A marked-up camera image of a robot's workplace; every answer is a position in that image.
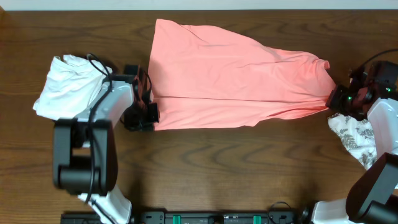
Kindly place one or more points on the white folded shirt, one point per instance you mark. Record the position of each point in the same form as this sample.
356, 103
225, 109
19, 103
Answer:
72, 84

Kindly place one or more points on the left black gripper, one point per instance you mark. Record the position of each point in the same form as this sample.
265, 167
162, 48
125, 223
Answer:
150, 122

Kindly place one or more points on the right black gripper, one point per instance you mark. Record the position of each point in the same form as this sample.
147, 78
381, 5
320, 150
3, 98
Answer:
334, 102

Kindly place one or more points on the pink shirt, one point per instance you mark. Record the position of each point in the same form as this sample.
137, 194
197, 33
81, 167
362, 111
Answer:
209, 77

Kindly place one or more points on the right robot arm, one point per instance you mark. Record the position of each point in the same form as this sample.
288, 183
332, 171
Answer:
371, 198

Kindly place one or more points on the white fern print shirt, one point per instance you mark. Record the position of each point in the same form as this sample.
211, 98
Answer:
356, 136

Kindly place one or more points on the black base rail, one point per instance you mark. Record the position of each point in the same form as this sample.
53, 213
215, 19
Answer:
279, 216

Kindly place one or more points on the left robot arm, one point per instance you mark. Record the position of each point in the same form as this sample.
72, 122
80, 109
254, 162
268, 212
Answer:
85, 161

